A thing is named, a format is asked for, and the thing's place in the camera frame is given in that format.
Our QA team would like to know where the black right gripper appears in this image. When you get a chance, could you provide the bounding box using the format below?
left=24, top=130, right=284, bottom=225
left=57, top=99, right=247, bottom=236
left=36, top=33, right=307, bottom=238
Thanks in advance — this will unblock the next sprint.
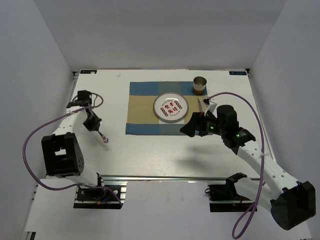
left=180, top=110, right=226, bottom=137

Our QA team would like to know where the fork with pink handle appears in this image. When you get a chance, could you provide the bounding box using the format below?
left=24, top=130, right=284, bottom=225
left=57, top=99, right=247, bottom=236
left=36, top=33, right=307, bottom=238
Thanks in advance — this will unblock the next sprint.
left=97, top=130, right=109, bottom=144

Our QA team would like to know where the knife with teal handle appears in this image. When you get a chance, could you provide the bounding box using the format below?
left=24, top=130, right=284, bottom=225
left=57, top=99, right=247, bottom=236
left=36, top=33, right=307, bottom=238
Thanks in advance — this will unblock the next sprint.
left=197, top=99, right=203, bottom=112

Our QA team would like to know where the white plate with red print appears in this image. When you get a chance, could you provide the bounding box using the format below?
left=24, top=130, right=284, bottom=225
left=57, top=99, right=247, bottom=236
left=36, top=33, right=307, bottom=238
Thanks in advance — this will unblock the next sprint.
left=153, top=92, right=189, bottom=123

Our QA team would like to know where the blue tan white cloth napkin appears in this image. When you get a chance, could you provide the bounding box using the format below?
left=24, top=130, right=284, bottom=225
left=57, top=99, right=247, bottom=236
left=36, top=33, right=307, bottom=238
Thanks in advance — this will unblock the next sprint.
left=125, top=81, right=208, bottom=136

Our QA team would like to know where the brown metal cup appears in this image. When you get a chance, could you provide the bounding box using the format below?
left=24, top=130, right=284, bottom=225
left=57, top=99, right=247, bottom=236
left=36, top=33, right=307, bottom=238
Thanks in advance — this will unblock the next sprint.
left=192, top=76, right=207, bottom=95

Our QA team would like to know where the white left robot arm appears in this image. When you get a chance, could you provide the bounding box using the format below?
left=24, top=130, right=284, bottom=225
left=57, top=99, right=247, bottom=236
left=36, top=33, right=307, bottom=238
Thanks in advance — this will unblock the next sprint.
left=41, top=90, right=106, bottom=200

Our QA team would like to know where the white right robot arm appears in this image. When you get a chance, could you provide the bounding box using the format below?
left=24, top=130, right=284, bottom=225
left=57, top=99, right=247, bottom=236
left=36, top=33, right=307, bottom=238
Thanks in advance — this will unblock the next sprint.
left=180, top=105, right=316, bottom=231

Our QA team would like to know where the blue left corner sticker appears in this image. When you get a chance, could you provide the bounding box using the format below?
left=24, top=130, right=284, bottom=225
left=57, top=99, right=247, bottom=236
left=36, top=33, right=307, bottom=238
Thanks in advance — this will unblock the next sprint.
left=80, top=69, right=97, bottom=75

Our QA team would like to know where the blue corner sticker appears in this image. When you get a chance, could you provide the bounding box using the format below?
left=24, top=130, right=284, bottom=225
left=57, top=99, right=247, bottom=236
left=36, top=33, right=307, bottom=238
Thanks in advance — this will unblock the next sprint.
left=229, top=71, right=247, bottom=76
left=80, top=69, right=97, bottom=75

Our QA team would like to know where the blue right corner sticker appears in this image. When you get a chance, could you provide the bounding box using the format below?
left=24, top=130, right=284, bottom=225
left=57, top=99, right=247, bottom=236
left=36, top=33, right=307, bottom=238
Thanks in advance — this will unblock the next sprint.
left=229, top=71, right=247, bottom=76

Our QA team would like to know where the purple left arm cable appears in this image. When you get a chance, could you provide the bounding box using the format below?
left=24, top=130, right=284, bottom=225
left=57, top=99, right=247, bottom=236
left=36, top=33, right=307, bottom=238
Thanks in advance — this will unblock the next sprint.
left=21, top=92, right=123, bottom=208

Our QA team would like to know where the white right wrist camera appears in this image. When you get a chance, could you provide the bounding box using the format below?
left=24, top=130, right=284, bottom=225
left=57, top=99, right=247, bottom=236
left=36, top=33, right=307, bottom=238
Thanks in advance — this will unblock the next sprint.
left=203, top=97, right=217, bottom=116

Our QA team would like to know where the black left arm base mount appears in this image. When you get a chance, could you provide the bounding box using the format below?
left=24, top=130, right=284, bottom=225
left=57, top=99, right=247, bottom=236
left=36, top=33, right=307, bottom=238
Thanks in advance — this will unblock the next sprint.
left=73, top=181, right=127, bottom=210

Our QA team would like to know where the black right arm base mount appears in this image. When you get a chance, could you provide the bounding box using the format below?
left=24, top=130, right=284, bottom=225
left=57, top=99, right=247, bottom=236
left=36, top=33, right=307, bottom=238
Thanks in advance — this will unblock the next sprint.
left=204, top=184, right=253, bottom=213

